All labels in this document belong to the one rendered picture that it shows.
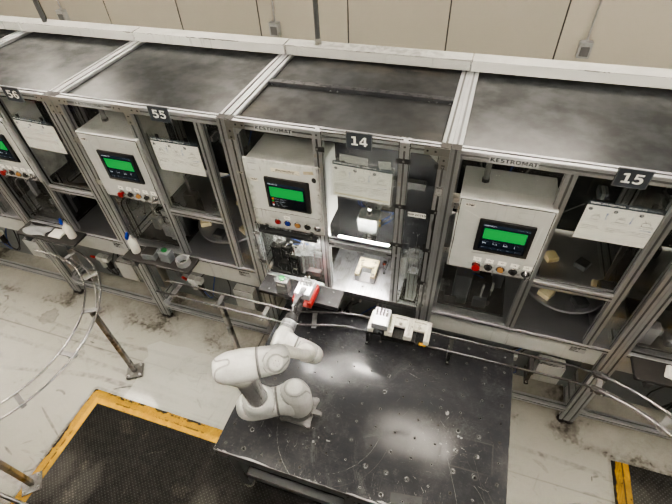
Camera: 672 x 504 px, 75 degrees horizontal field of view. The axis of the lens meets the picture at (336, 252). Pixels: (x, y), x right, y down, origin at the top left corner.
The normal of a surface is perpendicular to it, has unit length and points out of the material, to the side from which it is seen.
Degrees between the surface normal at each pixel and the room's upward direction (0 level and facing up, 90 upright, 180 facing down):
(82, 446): 0
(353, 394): 0
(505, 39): 90
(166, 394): 0
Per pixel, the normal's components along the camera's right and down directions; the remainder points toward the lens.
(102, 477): -0.04, -0.70
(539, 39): -0.31, 0.69
